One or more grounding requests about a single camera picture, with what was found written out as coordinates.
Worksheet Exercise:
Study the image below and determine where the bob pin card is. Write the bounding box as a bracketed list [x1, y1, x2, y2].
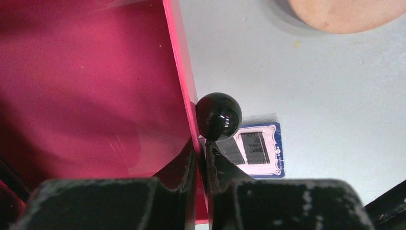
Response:
[217, 122, 285, 180]

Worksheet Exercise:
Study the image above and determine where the large beige sponge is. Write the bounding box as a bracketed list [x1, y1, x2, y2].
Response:
[288, 0, 406, 34]

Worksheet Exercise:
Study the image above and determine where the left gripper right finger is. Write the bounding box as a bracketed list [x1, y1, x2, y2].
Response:
[205, 143, 373, 230]

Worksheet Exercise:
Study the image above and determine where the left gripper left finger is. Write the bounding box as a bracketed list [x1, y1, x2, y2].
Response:
[11, 140, 197, 230]

